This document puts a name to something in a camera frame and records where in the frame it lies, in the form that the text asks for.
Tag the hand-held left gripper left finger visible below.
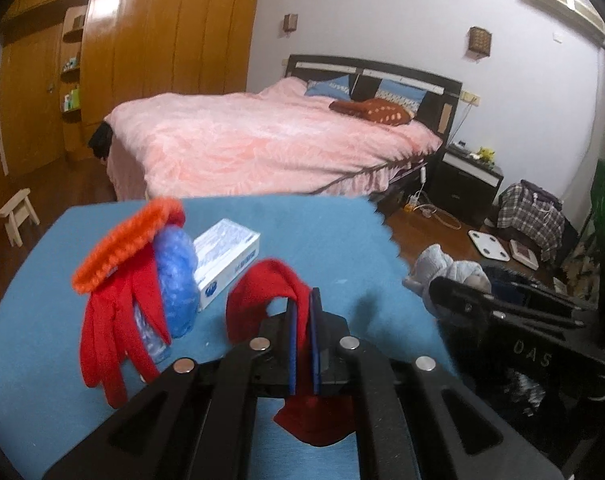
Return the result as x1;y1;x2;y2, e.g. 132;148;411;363
42;297;299;480

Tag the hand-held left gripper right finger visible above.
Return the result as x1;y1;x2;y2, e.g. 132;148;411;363
309;287;566;480

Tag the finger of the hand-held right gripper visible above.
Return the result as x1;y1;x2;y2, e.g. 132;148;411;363
503;280;598;311
429;276;578;333

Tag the red glove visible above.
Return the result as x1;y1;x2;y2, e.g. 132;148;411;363
80;255;176;409
226;258;356;447

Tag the white cardboard box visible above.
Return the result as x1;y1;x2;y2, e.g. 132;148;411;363
192;218;261;311

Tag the white and brown scale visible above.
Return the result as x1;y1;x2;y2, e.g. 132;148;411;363
510;240;539;271

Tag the white bathroom scale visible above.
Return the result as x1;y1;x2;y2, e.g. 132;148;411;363
469;230;511;262

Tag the plaid bag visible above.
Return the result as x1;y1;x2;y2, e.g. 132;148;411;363
497;180;566;263

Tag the blue table cloth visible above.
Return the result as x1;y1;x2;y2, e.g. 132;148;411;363
0;196;463;480

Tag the dark nightstand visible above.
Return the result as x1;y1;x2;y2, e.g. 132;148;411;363
430;144;504;226

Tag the blue plastic bag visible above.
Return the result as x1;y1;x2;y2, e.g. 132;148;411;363
132;225;200;366

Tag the orange foam net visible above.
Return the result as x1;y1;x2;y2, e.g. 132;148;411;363
72;199;186;295

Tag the dark wooden bed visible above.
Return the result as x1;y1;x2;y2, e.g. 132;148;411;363
102;54;463;206

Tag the pink blanket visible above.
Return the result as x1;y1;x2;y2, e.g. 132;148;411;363
104;77;443;200

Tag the brown dotted pillow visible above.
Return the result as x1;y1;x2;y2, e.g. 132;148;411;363
329;98;414;126

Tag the blue pillow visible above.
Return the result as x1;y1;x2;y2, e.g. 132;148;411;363
375;79;427;111
305;76;353;98

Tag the black clothing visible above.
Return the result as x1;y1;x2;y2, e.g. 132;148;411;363
87;121;116;161

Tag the small wooden stool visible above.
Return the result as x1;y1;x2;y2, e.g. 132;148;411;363
0;188;40;247

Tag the wooden wardrobe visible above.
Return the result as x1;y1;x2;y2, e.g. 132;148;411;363
0;0;263;176

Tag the white power strip cable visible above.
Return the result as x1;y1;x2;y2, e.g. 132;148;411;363
405;167;463;231

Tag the wall air conditioner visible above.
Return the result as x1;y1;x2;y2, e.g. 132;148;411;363
527;0;605;36

